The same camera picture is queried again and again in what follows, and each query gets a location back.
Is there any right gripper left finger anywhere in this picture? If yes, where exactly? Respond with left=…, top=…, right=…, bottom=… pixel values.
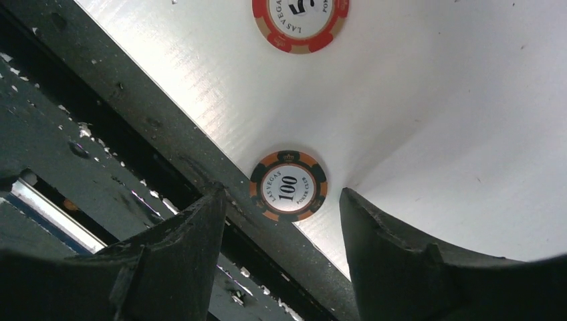
left=1, top=186, right=227, bottom=320

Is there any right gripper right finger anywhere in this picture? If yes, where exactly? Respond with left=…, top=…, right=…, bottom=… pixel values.
left=340, top=188, right=566, bottom=320

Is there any orange black poker chip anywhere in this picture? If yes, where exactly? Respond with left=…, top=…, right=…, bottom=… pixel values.
left=249, top=150, right=328, bottom=222

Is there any red poker chip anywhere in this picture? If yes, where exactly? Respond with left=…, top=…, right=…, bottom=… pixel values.
left=251, top=0, right=350, bottom=54

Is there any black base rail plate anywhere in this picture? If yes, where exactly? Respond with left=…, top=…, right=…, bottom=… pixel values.
left=1, top=1, right=358, bottom=320

